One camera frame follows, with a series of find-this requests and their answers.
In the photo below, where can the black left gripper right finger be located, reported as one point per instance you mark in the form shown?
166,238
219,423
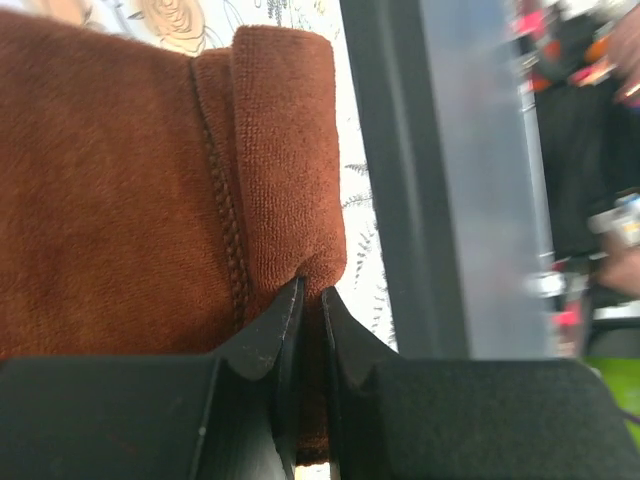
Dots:
394,418

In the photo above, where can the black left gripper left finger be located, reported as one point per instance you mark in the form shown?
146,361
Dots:
231,413

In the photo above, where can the brown towel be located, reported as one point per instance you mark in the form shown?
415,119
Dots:
153,202

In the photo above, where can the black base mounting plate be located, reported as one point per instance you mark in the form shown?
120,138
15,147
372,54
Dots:
392,78

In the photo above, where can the person in dark clothing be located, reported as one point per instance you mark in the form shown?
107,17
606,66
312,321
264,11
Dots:
585,79

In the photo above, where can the aluminium frame rail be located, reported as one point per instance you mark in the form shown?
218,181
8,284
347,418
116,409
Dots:
494,178

